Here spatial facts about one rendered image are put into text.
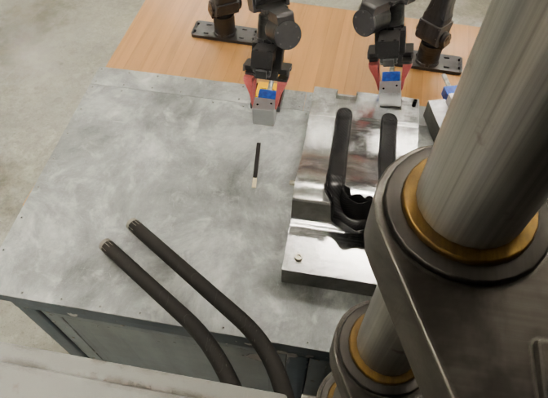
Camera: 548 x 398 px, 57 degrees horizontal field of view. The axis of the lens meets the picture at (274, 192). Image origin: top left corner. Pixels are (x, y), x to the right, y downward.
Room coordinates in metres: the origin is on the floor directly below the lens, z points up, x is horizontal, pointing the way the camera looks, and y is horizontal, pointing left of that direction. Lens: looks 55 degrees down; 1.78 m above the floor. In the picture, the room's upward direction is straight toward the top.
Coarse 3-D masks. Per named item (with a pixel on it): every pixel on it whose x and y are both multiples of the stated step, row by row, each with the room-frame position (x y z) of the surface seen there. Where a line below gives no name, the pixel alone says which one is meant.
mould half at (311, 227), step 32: (320, 96) 0.90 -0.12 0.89; (320, 128) 0.80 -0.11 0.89; (352, 128) 0.80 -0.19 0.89; (416, 128) 0.80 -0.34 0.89; (320, 160) 0.70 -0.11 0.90; (352, 160) 0.70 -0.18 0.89; (320, 192) 0.58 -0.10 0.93; (352, 192) 0.58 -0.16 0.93; (320, 224) 0.55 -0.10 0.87; (288, 256) 0.47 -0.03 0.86; (320, 256) 0.47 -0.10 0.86; (352, 256) 0.47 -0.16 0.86; (352, 288) 0.42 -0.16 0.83
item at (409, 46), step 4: (396, 28) 0.91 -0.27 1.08; (400, 28) 0.92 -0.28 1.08; (408, 44) 0.93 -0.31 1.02; (412, 44) 0.93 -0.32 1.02; (372, 48) 0.93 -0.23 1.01; (408, 48) 0.91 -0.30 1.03; (412, 48) 0.90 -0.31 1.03; (368, 52) 0.91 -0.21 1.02; (372, 52) 0.90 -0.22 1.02; (408, 52) 0.88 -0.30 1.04; (412, 52) 0.88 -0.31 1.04; (368, 56) 0.90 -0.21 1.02; (372, 56) 0.90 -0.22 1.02; (376, 56) 0.90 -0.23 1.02; (404, 56) 0.89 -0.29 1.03; (408, 56) 0.88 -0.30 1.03; (412, 56) 0.88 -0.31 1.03
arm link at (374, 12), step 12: (372, 0) 0.91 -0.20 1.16; (384, 0) 0.91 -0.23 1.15; (396, 0) 0.92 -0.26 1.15; (408, 0) 0.92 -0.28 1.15; (360, 12) 0.90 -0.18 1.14; (372, 12) 0.88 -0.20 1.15; (384, 12) 0.90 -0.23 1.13; (360, 24) 0.89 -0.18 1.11; (372, 24) 0.87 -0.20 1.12; (384, 24) 0.89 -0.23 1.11
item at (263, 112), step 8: (264, 96) 0.85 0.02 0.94; (272, 96) 0.85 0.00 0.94; (256, 104) 0.81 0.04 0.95; (264, 104) 0.81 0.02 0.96; (272, 104) 0.81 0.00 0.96; (256, 112) 0.80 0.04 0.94; (264, 112) 0.79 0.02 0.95; (272, 112) 0.79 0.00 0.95; (256, 120) 0.80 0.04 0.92; (264, 120) 0.79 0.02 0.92; (272, 120) 0.79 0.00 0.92
